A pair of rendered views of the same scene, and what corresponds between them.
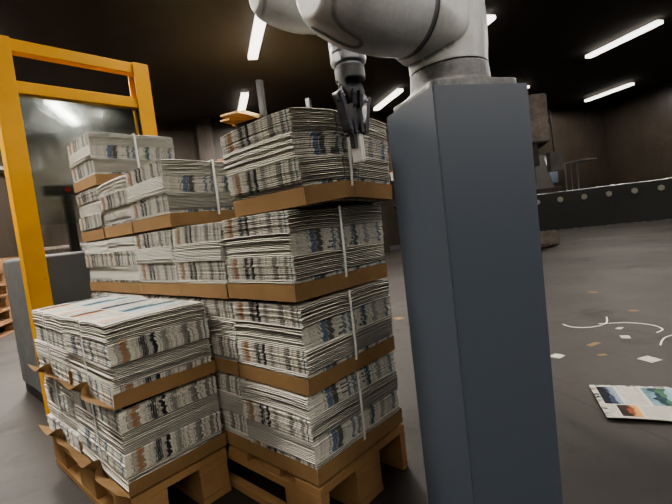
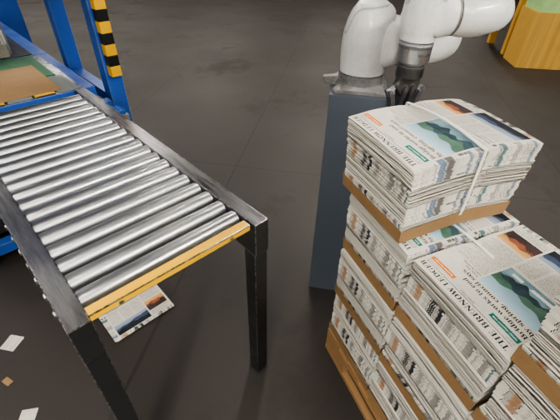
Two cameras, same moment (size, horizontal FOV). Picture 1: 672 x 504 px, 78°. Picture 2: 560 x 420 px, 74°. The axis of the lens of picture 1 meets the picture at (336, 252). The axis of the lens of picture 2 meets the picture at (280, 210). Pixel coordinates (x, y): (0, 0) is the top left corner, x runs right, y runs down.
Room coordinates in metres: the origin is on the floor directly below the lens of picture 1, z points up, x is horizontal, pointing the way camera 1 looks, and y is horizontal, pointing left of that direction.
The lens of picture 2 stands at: (2.17, 0.04, 1.48)
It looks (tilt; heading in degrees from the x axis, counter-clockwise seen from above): 38 degrees down; 205
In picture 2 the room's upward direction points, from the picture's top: 2 degrees clockwise
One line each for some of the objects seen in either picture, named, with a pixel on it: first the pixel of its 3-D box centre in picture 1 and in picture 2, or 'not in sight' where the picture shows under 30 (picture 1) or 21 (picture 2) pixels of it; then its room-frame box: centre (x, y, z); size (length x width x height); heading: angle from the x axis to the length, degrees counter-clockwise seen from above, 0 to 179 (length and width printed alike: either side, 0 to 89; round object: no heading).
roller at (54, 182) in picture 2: not in sight; (87, 172); (1.48, -1.00, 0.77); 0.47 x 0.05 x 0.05; 159
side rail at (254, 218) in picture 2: (656, 200); (149, 151); (1.23, -0.96, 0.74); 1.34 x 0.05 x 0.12; 69
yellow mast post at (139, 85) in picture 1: (159, 221); not in sight; (2.53, 1.04, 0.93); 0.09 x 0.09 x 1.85; 48
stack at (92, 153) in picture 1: (141, 275); not in sight; (1.99, 0.94, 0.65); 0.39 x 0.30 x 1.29; 138
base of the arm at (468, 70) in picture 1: (458, 86); (354, 78); (0.86, -0.29, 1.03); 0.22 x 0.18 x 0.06; 106
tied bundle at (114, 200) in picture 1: (160, 206); not in sight; (1.79, 0.72, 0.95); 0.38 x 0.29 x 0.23; 137
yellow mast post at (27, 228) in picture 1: (28, 231); not in sight; (2.04, 1.49, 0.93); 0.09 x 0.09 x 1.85; 48
